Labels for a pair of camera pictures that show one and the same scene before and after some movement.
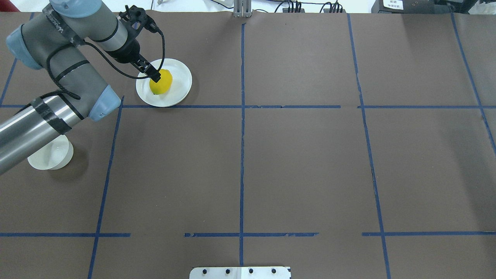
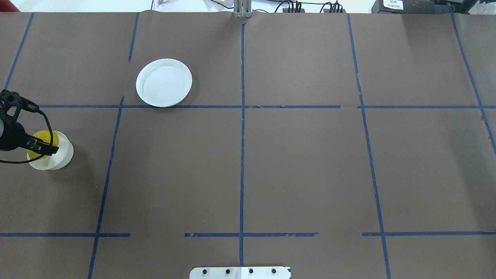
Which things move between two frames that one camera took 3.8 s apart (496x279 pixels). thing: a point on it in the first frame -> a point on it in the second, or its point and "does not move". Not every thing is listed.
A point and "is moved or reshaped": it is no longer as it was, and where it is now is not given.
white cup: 55,155 does not move
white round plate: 180,88 does not move
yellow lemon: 162,85 is moved or reshaped
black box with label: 410,6 does not move
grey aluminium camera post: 242,8 does not move
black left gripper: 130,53 -> 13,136
